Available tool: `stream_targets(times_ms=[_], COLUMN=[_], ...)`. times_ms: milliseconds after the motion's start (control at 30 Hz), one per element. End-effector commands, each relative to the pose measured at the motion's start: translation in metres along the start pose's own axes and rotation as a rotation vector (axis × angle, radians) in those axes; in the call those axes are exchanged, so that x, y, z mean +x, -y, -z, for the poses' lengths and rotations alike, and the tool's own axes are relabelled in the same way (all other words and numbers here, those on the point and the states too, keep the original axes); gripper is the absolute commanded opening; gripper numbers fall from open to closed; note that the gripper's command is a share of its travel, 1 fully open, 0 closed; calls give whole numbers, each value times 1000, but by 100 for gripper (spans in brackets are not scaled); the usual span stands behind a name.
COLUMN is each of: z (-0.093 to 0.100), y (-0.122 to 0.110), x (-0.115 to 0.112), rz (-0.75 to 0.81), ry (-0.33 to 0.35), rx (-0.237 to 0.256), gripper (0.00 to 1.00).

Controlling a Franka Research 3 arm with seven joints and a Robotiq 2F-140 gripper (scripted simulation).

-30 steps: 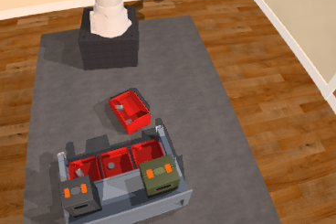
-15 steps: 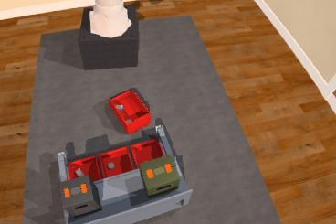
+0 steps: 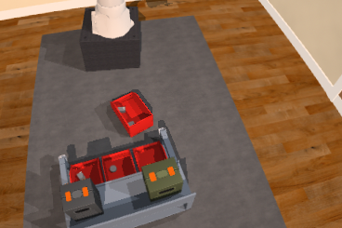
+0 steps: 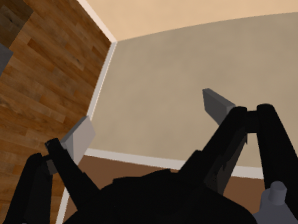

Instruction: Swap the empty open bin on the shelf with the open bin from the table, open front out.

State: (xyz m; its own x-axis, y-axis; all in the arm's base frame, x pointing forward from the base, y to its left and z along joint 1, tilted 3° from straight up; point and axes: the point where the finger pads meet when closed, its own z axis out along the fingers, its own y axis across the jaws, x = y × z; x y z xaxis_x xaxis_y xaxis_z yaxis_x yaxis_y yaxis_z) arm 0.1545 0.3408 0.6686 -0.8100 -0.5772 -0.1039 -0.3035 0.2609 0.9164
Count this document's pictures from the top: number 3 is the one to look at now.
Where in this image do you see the white round disc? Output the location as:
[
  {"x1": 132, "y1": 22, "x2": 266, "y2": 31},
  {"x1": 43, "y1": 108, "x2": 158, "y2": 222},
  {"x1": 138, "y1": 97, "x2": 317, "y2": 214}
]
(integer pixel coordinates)
[{"x1": 110, "y1": 166, "x2": 117, "y2": 172}]

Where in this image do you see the grey metal shelf frame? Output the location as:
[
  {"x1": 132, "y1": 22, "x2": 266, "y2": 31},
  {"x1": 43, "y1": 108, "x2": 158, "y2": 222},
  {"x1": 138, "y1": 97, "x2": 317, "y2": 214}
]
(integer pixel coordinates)
[{"x1": 59, "y1": 127, "x2": 196, "y2": 228}]

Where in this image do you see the olive green case with orange latches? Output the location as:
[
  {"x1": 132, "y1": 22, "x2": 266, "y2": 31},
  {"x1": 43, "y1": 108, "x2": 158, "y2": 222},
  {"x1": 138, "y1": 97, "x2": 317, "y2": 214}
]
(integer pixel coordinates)
[{"x1": 141, "y1": 157, "x2": 183, "y2": 202}]

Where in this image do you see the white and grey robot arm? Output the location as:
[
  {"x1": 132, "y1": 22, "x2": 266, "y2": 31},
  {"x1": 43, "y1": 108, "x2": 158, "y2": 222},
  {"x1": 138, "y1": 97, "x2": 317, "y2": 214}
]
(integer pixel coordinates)
[{"x1": 92, "y1": 0, "x2": 134, "y2": 38}]

